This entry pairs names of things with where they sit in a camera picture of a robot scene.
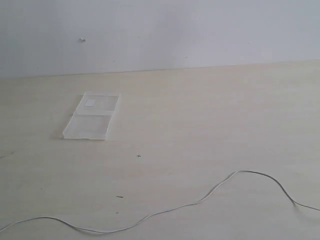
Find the clear plastic storage box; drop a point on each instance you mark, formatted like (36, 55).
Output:
(93, 117)

